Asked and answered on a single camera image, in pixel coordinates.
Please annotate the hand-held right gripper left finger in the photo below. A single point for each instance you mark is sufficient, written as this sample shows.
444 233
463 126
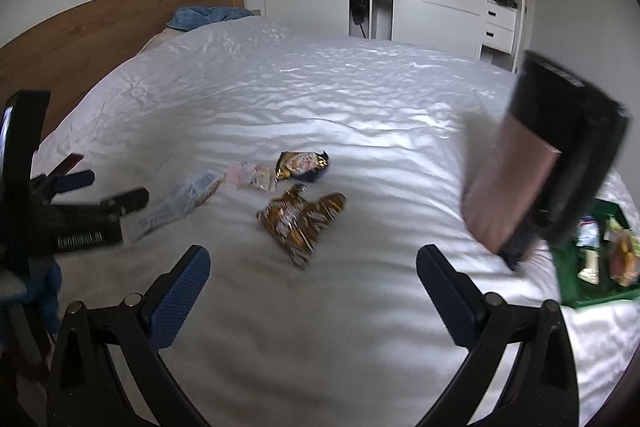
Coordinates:
180 297

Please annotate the brown wheat-print snack packet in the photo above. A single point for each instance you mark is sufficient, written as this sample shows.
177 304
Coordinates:
295 222

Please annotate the small pink snack packet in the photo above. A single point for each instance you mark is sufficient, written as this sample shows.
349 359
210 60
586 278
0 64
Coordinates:
247 174

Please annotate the long white snack packet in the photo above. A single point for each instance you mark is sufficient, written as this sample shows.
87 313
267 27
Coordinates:
185 198

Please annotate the dark purple gold snack packet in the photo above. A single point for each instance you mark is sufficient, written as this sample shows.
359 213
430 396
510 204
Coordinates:
300 164

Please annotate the wooden headboard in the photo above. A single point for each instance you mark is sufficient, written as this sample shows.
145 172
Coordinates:
100 37

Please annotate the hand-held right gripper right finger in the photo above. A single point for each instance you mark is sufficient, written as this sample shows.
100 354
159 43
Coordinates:
445 297

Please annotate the white bed duvet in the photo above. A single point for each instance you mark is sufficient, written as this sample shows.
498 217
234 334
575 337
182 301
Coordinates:
325 107

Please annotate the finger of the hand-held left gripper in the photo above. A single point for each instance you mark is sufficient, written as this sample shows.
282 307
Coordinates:
127 199
77 180

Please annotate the brown and black electric kettle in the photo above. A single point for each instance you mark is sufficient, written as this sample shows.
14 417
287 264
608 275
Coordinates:
505 172

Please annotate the blue and white snack packet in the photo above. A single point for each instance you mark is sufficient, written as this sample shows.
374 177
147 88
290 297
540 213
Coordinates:
590 232

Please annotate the blue towel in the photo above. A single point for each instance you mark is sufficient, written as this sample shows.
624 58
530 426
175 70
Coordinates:
205 17

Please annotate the green cardboard tray box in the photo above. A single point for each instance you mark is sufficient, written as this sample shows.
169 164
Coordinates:
575 279

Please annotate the beige pillow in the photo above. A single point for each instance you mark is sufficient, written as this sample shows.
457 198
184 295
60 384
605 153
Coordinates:
157 41

